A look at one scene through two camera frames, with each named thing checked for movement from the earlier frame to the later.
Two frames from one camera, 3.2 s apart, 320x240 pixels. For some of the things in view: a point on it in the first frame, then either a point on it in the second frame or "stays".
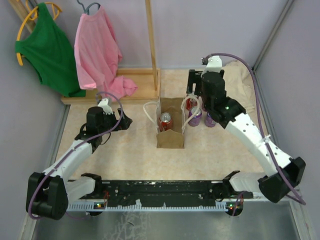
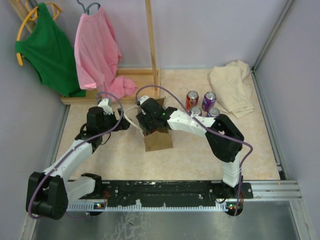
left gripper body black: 110,120 stays
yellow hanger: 55,8 stays
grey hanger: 86,11 stays
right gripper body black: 207,103 -> 148,122
